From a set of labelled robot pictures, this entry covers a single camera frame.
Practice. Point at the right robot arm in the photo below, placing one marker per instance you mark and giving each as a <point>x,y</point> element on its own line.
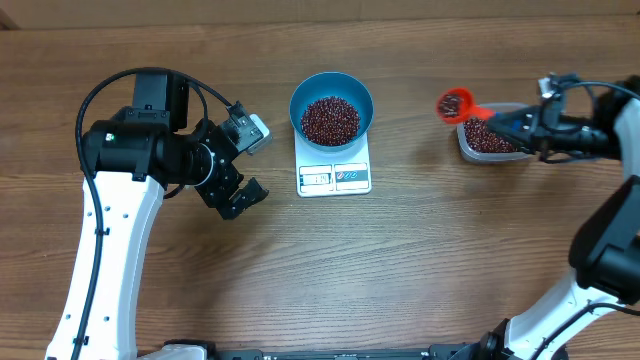
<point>604,254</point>

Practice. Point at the red measuring scoop blue handle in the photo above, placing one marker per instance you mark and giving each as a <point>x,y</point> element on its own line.
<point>469,108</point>

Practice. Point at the beans in blue bowl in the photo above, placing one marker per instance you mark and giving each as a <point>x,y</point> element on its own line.
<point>330,121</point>

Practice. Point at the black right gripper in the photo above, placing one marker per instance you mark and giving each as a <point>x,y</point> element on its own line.
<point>533,133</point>

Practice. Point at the beans in red scoop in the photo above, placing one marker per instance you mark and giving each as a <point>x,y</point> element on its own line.
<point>449,105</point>

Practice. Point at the clear plastic container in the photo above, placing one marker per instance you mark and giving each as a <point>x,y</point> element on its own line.
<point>475,157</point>

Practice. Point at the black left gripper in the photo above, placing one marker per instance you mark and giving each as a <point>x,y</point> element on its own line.
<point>233,209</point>

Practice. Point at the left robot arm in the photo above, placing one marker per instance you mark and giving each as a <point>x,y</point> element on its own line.
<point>131,163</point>

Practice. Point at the blue bowl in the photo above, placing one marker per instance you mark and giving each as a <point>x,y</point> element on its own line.
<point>337,84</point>

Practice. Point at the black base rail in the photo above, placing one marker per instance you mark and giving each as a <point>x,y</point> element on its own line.
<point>193,349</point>

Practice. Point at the white kitchen scale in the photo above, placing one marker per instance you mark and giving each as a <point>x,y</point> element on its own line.
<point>321,174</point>

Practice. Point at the red adzuki beans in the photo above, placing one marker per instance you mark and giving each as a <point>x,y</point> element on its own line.
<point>480,139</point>

